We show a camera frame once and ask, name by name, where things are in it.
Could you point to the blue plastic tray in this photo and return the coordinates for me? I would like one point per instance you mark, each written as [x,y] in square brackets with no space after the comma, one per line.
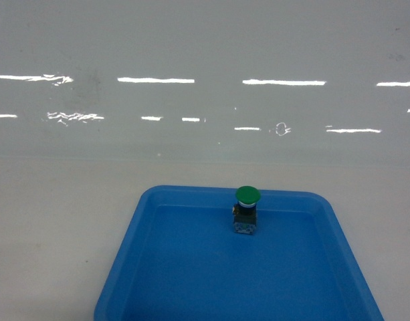
[181,259]

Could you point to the green mushroom push button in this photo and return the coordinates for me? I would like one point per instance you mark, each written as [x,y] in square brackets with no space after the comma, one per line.
[244,212]

